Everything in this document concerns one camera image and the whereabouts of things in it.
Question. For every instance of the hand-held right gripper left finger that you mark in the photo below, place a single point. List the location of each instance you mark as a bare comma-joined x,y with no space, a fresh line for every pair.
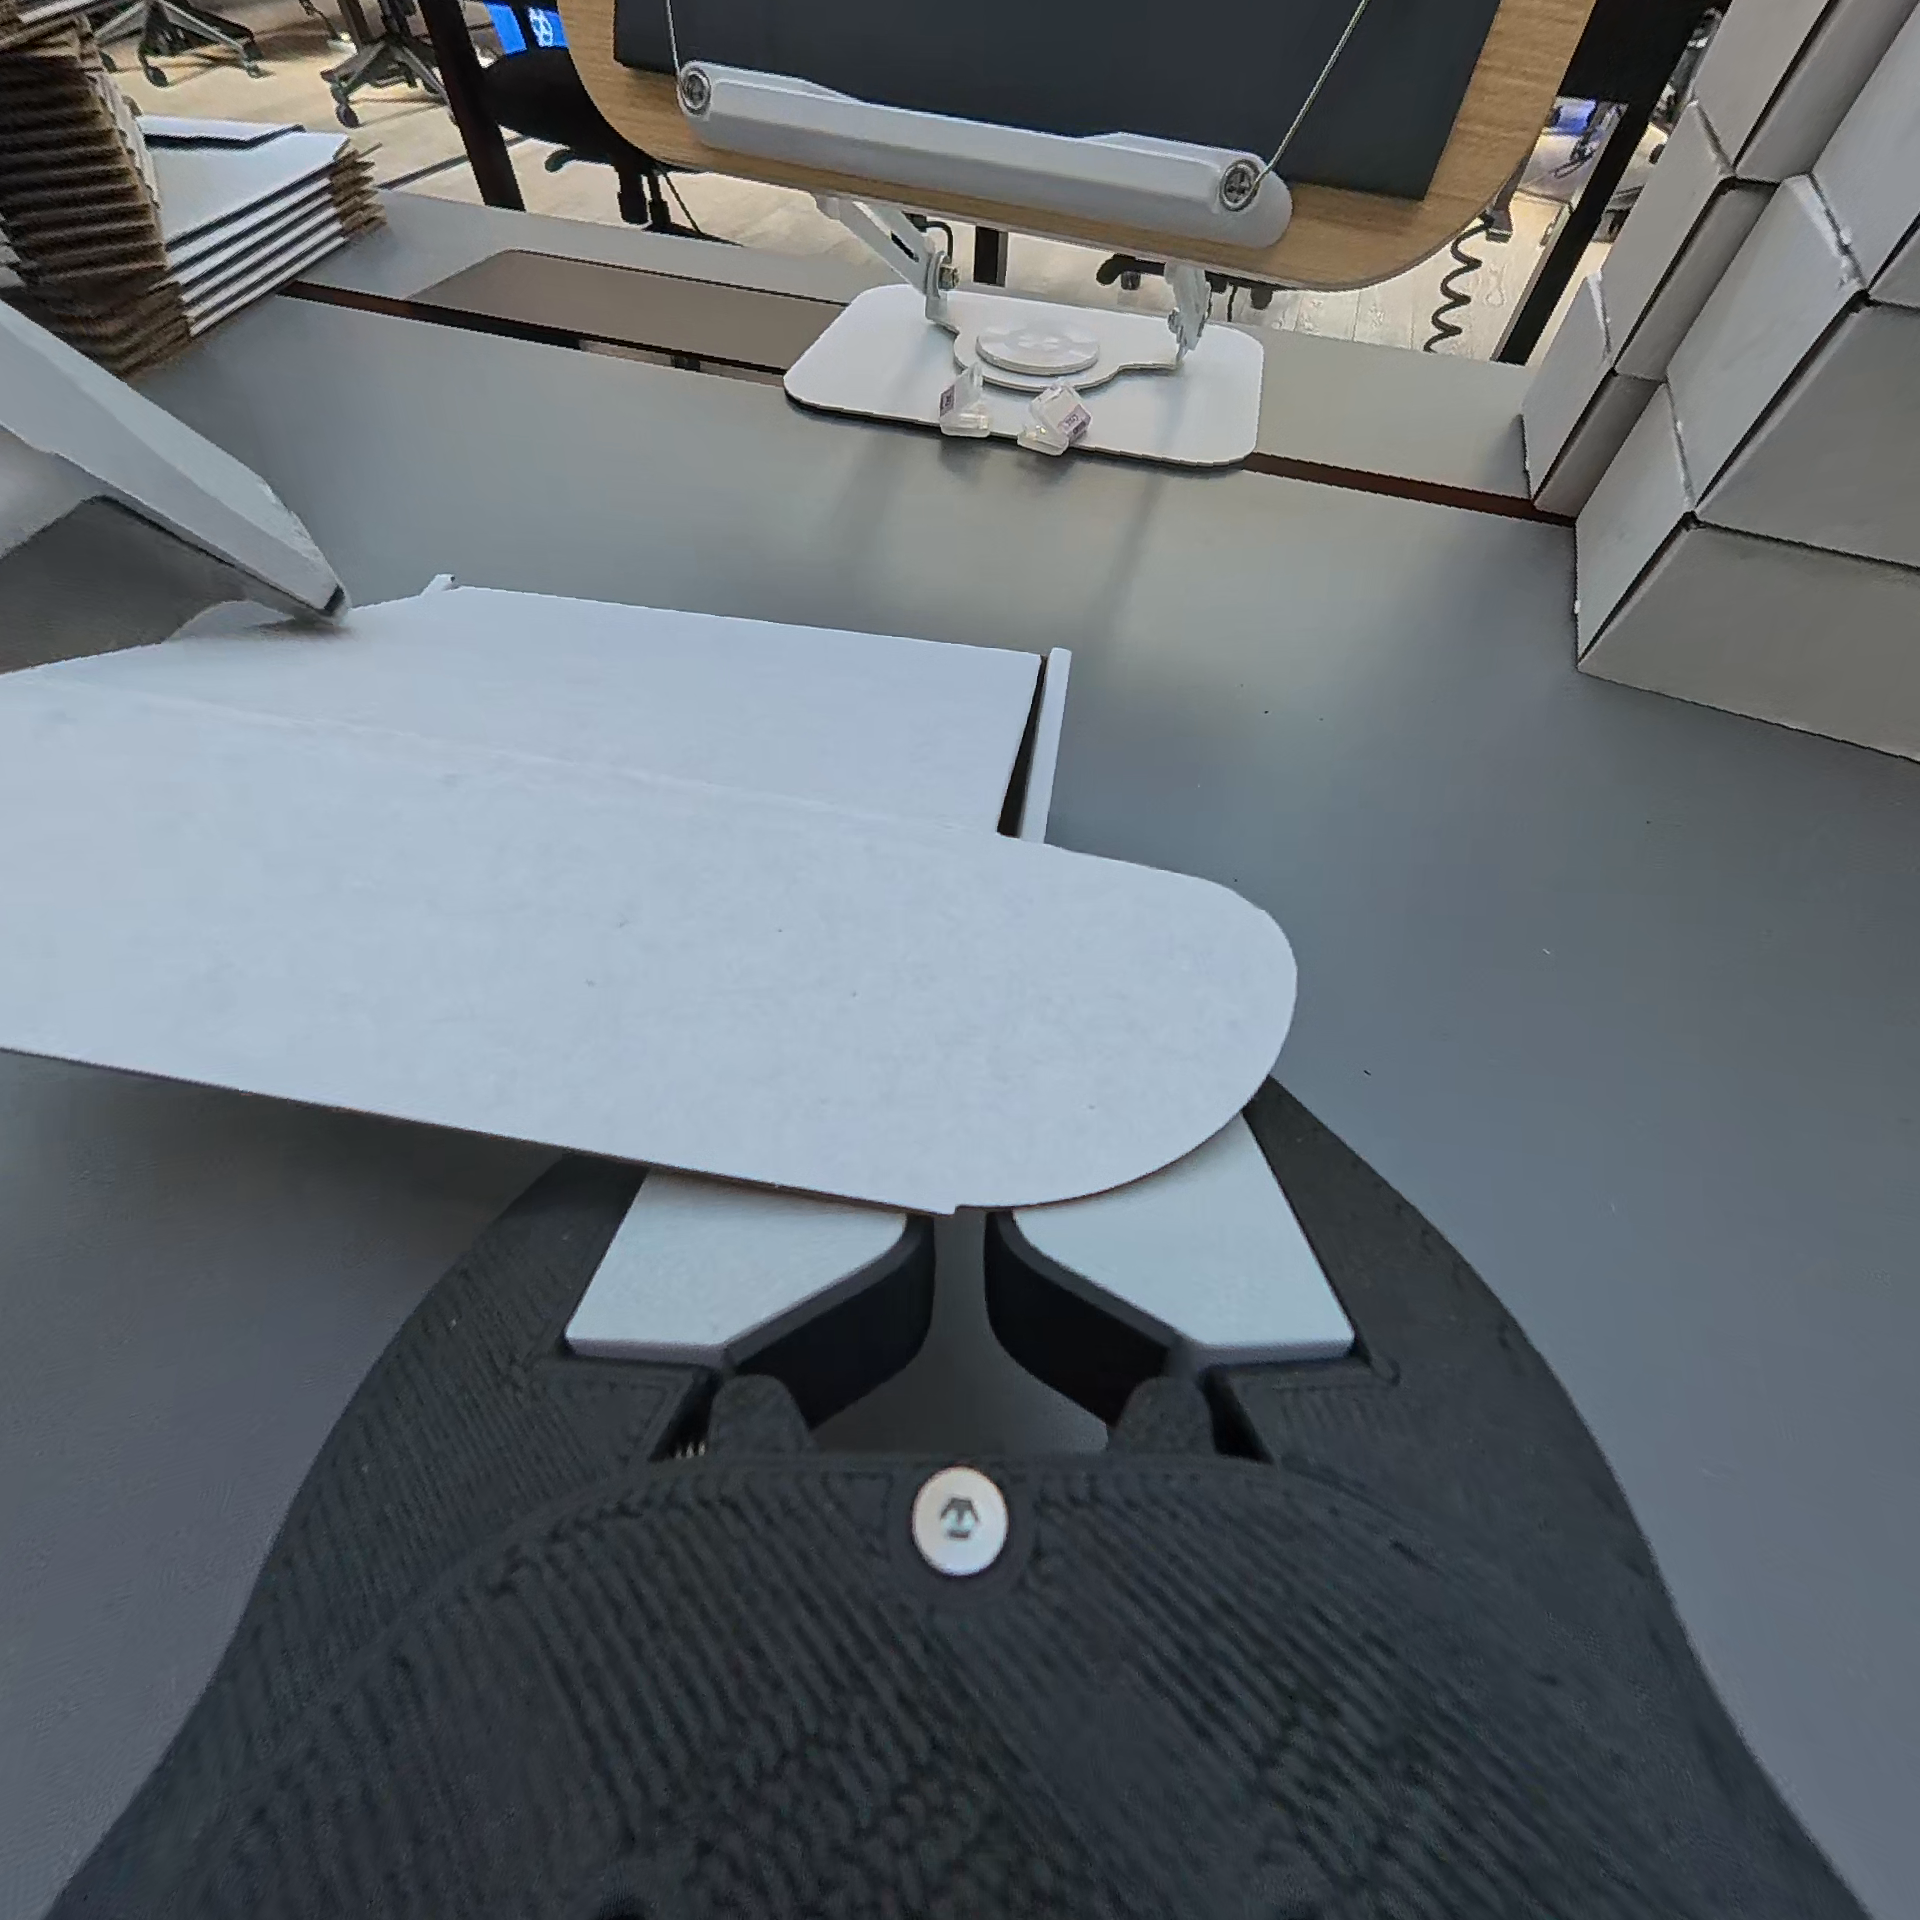
722,1276

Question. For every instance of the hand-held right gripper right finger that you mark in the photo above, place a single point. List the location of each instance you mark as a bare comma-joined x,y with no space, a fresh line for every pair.
1183,1260

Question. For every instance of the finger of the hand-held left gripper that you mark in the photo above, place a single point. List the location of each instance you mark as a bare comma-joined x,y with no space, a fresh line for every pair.
121,436

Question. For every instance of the white cardboard box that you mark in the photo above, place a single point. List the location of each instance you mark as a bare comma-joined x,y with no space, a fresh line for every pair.
601,900

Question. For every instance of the stack of flat cardboard sheets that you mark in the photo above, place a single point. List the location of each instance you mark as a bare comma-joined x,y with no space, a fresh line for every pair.
91,196

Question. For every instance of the grey office chair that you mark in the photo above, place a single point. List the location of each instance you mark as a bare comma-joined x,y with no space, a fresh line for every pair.
203,30
385,53

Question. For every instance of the black office chair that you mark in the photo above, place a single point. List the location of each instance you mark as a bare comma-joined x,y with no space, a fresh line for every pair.
563,120

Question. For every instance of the tablet stand with black board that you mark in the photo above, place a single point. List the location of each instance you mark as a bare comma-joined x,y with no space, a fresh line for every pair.
885,375

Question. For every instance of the small clear plastic clip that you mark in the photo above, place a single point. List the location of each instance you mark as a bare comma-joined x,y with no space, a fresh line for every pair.
1052,420
966,405

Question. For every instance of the stack of white cardboard boxes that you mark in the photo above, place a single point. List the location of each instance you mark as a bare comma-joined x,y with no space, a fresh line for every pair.
1769,449

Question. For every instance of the black panel on stand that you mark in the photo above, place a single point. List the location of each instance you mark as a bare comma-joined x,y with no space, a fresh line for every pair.
1051,62

